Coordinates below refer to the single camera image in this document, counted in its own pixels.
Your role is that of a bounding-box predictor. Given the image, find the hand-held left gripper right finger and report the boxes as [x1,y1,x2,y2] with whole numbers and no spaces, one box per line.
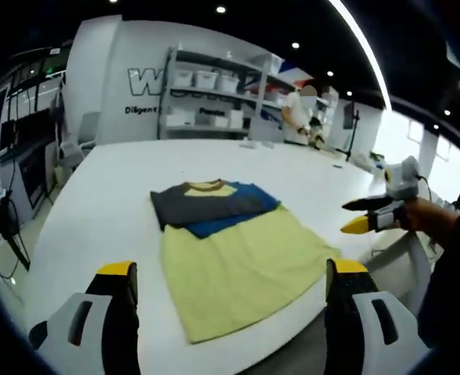
[324,256,430,375]

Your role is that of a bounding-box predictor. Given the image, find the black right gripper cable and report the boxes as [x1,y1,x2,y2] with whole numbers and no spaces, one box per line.
[419,173,436,204]

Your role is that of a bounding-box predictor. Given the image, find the black floor stand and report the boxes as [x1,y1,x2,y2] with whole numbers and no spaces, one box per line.
[0,187,31,271]

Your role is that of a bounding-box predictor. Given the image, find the white flat box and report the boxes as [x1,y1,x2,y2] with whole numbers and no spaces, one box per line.
[166,108,196,127]

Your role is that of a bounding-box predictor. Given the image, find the curved ceiling light strip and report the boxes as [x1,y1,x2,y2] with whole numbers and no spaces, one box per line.
[329,0,394,113]

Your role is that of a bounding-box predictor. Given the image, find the dark workbench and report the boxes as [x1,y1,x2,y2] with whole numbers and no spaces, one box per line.
[16,140,61,210]

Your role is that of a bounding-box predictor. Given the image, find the white office chair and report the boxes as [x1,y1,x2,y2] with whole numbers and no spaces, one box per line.
[78,112,102,148]

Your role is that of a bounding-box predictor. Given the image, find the yellow blue grey garment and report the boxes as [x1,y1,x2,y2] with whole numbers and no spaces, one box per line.
[150,177,342,345]

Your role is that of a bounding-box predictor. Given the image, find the person's dark shirt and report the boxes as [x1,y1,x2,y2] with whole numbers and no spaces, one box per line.
[416,191,460,352]

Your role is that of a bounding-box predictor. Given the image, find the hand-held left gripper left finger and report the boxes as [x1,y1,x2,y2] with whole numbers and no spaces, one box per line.
[28,260,141,375]

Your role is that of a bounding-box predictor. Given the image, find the person's right hand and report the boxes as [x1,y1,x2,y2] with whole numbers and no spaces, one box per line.
[401,197,459,243]

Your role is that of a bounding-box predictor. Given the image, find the white storage bin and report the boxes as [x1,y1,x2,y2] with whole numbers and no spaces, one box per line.
[217,74,241,92]
[173,70,194,88]
[194,70,218,89]

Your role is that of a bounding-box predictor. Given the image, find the grey metal shelf rack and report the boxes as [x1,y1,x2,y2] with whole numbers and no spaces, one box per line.
[158,46,289,140]

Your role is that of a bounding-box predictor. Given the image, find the black stand with screen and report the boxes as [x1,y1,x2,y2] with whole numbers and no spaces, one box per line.
[342,100,362,162]

